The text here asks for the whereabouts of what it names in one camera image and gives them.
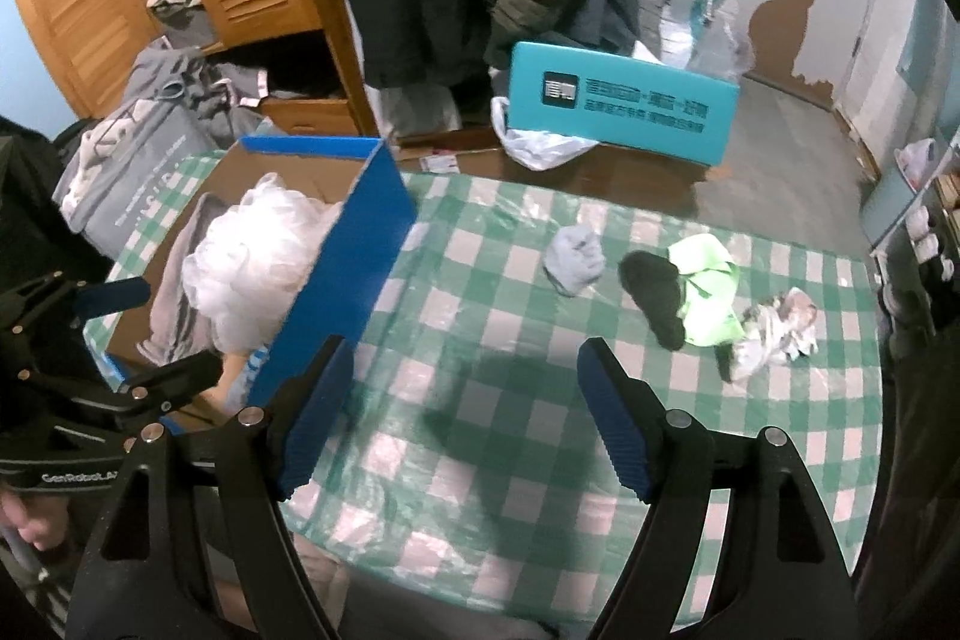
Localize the grey hoodie heap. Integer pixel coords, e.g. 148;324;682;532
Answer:
124;44;290;139

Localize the grey folded clothes pile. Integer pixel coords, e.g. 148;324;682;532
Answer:
146;0;218;49

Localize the grey shoe rack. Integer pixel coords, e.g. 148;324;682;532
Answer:
859;137;960;341

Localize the brown carton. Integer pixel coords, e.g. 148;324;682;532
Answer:
396;141;706;217

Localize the patterned crumpled cloth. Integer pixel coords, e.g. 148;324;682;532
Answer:
716;289;820;384

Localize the dark cloth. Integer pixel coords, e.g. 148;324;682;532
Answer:
0;115;113;304

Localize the black sock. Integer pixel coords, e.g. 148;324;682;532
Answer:
619;251;687;352

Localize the blue-edged cardboard box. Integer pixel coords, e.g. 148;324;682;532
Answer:
105;135;419;412

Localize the person's left hand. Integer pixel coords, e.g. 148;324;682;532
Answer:
0;486;72;555

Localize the grey printed tote bag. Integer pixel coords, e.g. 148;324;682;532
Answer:
52;96;218;262

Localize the bright green cloth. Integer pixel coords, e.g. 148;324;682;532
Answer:
667;235;745;347

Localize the white mesh bath pouf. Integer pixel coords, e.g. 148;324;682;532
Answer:
184;173;346;356

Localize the white red plastic bag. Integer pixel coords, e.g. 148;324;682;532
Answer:
892;137;938;191

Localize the group of assorted shoes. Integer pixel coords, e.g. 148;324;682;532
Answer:
881;201;960;333

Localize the light blue sock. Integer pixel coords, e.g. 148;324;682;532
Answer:
541;226;607;298

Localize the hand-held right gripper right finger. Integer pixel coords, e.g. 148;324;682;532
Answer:
576;336;863;640

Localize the teal printed box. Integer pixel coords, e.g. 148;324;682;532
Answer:
506;40;740;167

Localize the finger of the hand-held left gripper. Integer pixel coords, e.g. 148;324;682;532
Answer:
15;271;152;330
45;351;226;420

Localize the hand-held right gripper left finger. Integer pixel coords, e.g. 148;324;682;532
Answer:
66;334;355;640

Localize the white door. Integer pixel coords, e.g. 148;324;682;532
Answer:
840;0;938;139

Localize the clear plastic bag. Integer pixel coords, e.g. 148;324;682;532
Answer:
686;0;755;82

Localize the green white checked tablecloth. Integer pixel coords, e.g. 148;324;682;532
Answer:
82;151;886;633

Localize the grey cloth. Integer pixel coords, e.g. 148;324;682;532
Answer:
139;190;226;363

